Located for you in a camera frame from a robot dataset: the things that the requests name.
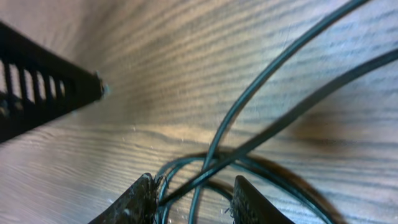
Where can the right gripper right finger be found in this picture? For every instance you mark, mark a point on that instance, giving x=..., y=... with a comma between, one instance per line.
x=249, y=206

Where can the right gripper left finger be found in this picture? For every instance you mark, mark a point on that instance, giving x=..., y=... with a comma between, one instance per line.
x=137, y=205

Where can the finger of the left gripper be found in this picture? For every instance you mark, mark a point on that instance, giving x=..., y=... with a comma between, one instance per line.
x=37, y=86

